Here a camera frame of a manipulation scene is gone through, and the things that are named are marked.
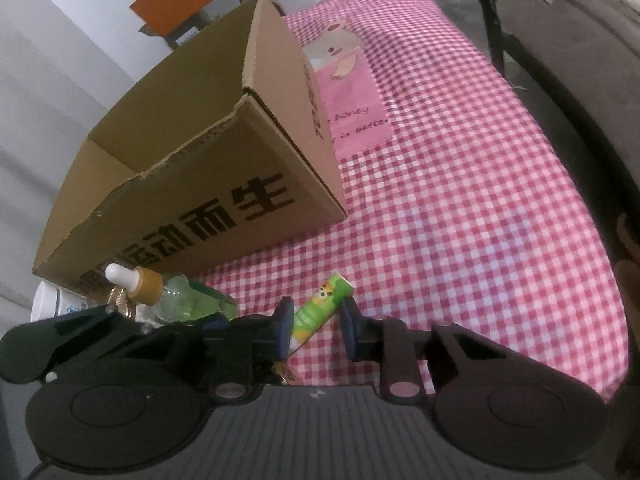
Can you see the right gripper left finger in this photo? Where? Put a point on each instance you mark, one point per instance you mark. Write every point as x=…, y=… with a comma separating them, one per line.
x=245, y=350

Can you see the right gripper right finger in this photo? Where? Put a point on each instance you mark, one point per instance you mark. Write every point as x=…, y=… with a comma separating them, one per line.
x=390, y=343

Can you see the green lip balm tube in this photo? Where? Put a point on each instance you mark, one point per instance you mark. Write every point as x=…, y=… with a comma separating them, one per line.
x=318, y=309

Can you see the green dropper bottle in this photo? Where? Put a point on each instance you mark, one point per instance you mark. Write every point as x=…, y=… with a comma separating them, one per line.
x=172, y=298

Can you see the pink checkered tablecloth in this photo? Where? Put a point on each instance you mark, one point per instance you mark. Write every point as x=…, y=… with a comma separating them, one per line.
x=465, y=215

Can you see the white round jar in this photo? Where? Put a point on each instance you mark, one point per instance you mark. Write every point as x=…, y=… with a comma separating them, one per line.
x=51, y=301

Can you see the brown cardboard box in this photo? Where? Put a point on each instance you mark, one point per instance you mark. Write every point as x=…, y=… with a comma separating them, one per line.
x=221, y=150

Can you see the black metal stand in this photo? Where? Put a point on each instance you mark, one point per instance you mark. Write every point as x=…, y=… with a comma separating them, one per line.
x=500, y=43

